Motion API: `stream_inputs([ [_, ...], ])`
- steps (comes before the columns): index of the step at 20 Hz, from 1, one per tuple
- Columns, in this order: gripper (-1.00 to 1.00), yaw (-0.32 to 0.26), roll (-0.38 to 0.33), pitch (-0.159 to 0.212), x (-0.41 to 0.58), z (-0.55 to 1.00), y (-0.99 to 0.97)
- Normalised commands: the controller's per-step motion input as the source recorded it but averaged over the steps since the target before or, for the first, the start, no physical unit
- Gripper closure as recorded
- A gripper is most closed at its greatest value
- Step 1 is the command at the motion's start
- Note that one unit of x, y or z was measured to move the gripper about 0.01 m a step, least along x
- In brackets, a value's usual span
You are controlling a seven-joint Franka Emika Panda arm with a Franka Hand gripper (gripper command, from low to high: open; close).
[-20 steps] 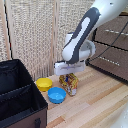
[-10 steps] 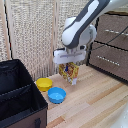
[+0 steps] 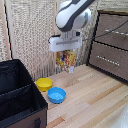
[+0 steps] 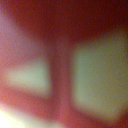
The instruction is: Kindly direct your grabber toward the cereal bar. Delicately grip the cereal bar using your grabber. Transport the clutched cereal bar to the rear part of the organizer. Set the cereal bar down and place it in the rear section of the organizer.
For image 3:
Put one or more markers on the black fabric storage box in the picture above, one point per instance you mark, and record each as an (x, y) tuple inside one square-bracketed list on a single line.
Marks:
[(16, 96)]

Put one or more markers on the blue plastic bowl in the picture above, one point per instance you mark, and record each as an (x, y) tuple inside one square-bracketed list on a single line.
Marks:
[(56, 94)]

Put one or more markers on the dark brown drawer cabinet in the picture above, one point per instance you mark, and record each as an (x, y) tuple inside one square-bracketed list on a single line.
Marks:
[(110, 46)]

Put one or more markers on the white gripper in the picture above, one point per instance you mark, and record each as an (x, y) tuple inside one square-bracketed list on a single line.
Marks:
[(65, 43)]

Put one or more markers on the granola cereal bar box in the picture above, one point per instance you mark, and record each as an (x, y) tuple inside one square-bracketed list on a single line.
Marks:
[(68, 59)]

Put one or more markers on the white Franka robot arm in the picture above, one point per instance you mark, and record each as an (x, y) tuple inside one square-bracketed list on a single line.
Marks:
[(71, 15)]

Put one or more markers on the yellow plastic bowl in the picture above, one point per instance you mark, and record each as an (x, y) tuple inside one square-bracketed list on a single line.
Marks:
[(44, 83)]

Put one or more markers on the beige woven screen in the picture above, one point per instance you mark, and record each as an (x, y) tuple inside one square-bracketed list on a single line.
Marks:
[(30, 33)]

